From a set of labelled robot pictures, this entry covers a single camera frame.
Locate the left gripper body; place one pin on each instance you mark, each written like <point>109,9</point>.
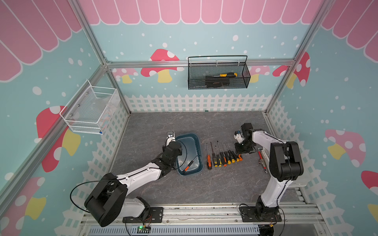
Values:
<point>180,153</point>

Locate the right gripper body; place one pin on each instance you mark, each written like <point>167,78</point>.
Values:
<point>243,147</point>

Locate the teal plastic storage box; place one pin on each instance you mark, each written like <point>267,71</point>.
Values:
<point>190,149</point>

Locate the orange black large screwdriver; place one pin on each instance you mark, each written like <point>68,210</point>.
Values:
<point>209,161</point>

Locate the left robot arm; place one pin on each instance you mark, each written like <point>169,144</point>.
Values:
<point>108,200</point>

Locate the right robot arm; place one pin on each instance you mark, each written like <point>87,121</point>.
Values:
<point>269,198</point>

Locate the yellow black screwdriver in basket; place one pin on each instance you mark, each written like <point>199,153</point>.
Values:
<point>227,75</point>

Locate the red tool beside case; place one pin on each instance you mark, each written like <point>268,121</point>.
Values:
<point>262,161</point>

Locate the translucent plastic lidded case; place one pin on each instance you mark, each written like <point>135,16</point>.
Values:
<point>305,177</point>

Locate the black object in basket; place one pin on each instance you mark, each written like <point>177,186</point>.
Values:
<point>216,82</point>

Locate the green circuit board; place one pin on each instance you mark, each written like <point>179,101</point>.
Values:
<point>143,230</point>

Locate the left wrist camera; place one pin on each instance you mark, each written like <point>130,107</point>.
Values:
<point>170,138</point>

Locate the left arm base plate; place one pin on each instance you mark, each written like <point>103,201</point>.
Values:
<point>149,215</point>

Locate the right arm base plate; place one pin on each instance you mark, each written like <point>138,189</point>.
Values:
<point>259,215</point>

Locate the aluminium front rail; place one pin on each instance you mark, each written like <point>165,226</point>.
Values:
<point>229,213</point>

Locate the black wire mesh basket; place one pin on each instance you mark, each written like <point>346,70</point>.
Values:
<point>218,72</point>

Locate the white wire mesh basket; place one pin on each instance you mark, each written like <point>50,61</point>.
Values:
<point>92,109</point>

